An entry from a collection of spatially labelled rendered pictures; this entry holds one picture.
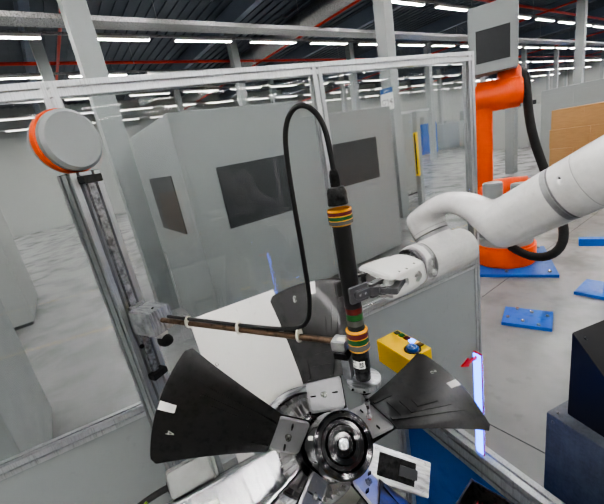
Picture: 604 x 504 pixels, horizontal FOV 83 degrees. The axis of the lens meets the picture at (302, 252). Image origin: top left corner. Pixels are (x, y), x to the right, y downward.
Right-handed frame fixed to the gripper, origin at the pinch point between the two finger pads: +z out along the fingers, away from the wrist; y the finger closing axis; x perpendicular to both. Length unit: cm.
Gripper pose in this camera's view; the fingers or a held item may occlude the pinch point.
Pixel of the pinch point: (351, 290)
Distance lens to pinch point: 66.2
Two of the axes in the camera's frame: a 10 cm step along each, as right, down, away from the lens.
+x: -1.7, -9.4, -2.8
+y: -4.6, -1.8, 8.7
